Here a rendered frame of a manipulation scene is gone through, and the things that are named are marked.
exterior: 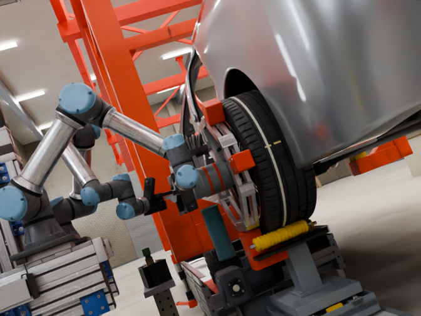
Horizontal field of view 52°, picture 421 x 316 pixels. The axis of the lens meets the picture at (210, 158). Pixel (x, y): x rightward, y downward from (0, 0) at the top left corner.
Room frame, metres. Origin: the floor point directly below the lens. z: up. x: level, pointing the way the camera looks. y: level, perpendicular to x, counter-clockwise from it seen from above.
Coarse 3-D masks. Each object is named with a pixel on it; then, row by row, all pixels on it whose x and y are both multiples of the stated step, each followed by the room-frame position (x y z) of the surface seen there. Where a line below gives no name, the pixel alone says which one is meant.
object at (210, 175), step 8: (200, 168) 1.97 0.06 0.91; (208, 168) 1.96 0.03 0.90; (216, 168) 1.96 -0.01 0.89; (224, 168) 1.96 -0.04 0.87; (200, 176) 1.94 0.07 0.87; (208, 176) 1.94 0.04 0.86; (216, 176) 1.94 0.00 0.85; (224, 176) 1.95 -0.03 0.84; (200, 184) 1.94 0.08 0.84; (208, 184) 1.94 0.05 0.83; (216, 184) 1.95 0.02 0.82; (224, 184) 1.97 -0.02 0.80; (232, 184) 2.01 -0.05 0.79; (200, 192) 1.95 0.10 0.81; (208, 192) 1.96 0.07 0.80; (216, 192) 1.99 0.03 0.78
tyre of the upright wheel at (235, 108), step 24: (240, 96) 1.91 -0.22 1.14; (240, 120) 1.76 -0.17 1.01; (264, 120) 1.76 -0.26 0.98; (264, 144) 1.72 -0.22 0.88; (264, 168) 1.72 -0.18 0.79; (288, 168) 1.75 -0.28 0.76; (312, 168) 1.79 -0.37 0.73; (264, 192) 1.75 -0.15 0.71; (288, 192) 1.78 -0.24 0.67; (312, 192) 1.83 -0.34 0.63; (264, 216) 1.87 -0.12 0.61; (288, 216) 1.89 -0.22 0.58
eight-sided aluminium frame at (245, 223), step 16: (208, 128) 1.89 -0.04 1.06; (224, 128) 1.82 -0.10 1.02; (224, 144) 1.76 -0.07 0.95; (208, 160) 2.23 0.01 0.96; (224, 192) 2.29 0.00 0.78; (240, 192) 1.76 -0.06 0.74; (224, 208) 2.21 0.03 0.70; (256, 208) 1.84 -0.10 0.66; (240, 224) 2.00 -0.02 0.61; (256, 224) 1.91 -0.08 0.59
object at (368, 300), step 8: (352, 296) 1.88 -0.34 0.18; (360, 296) 1.95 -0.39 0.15; (368, 296) 1.86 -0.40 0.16; (272, 304) 2.29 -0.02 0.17; (336, 304) 1.85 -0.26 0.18; (344, 304) 1.93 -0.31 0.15; (352, 304) 1.85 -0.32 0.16; (360, 304) 1.86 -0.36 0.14; (368, 304) 1.86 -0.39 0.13; (376, 304) 1.87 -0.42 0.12; (272, 312) 2.14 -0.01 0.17; (280, 312) 2.18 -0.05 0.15; (320, 312) 1.94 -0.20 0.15; (328, 312) 1.83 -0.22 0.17; (336, 312) 1.84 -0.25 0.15; (344, 312) 1.84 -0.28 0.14; (352, 312) 1.85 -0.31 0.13; (360, 312) 1.85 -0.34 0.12; (368, 312) 1.86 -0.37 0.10
